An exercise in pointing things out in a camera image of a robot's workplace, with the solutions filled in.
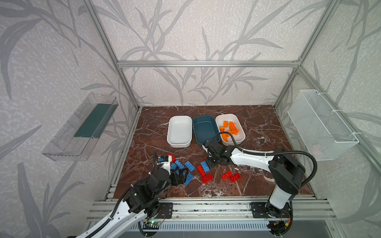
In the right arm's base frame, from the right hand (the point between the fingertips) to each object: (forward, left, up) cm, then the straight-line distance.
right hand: (207, 156), depth 90 cm
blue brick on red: (-6, +2, -1) cm, 6 cm away
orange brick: (+27, -14, -2) cm, 30 cm away
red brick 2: (-8, +4, -3) cm, 9 cm away
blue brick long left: (-6, +21, -1) cm, 21 cm away
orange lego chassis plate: (+20, -18, +1) cm, 27 cm away
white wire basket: (-5, -49, +31) cm, 58 cm away
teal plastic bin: (+24, +1, -4) cm, 24 cm away
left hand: (-10, +13, +9) cm, 19 cm away
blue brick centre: (-5, +11, -2) cm, 12 cm away
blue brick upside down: (-12, +11, -2) cm, 17 cm away
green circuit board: (-34, +29, -4) cm, 45 cm away
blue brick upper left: (-5, +17, -1) cm, 18 cm away
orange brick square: (+20, -11, 0) cm, 23 cm away
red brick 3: (-13, +1, -2) cm, 13 cm away
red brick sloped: (-11, -11, -1) cm, 15 cm away
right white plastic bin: (+16, -24, -2) cm, 29 cm away
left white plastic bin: (+17, +19, -1) cm, 26 cm away
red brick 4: (-12, -15, -3) cm, 20 cm away
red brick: (-1, +21, -2) cm, 21 cm away
